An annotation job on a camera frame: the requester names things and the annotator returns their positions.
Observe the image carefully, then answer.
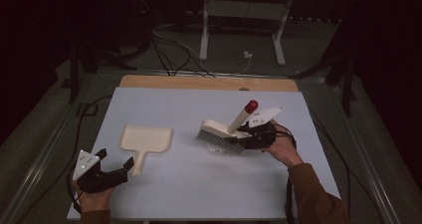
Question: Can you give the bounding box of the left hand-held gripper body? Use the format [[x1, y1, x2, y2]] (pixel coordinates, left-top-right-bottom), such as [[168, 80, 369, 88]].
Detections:
[[73, 149, 128, 194]]

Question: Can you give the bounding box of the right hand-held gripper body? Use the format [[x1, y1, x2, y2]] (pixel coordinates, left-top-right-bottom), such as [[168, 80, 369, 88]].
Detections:
[[238, 107, 286, 149]]

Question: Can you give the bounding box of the cream brush with red tip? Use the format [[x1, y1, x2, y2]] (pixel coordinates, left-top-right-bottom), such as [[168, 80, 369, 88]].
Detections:
[[196, 100, 259, 154]]

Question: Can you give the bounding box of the cream plastic dustpan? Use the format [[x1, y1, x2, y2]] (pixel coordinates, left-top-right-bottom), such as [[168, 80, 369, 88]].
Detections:
[[117, 124, 173, 177]]

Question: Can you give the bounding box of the person's left hand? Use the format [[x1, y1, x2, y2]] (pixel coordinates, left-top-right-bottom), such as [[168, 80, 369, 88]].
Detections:
[[73, 182, 113, 213]]

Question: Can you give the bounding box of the person's right hand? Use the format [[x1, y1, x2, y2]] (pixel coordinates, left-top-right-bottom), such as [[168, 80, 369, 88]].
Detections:
[[265, 119, 304, 168]]

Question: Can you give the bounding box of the pale blue board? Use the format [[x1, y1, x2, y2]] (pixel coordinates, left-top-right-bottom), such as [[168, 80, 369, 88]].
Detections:
[[67, 87, 348, 221]]

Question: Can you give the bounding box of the wooden table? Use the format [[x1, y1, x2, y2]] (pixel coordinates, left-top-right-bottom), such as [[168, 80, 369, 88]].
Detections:
[[118, 74, 299, 93]]

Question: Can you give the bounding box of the black tripod stand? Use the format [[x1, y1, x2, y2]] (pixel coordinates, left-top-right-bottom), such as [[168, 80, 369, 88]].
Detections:
[[288, 49, 358, 117], [68, 39, 138, 105]]

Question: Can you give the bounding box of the white metal stand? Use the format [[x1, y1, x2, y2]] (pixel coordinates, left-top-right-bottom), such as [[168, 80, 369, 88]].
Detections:
[[198, 0, 297, 67]]

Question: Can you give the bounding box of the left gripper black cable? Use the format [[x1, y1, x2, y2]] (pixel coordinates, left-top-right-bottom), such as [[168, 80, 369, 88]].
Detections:
[[65, 165, 84, 215]]

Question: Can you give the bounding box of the long black floor cable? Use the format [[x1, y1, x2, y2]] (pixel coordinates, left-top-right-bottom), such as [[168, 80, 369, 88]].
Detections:
[[14, 95, 113, 224], [310, 109, 352, 224]]

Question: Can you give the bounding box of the white cable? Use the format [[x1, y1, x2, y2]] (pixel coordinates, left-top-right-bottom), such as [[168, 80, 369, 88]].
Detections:
[[212, 56, 253, 78]]

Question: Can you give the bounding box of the metal floor rail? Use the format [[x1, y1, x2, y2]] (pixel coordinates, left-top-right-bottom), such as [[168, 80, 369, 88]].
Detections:
[[0, 71, 101, 224], [326, 83, 404, 224]]

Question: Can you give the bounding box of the bundle of black cables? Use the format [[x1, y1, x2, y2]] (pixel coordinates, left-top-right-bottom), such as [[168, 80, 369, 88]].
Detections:
[[150, 26, 217, 78]]

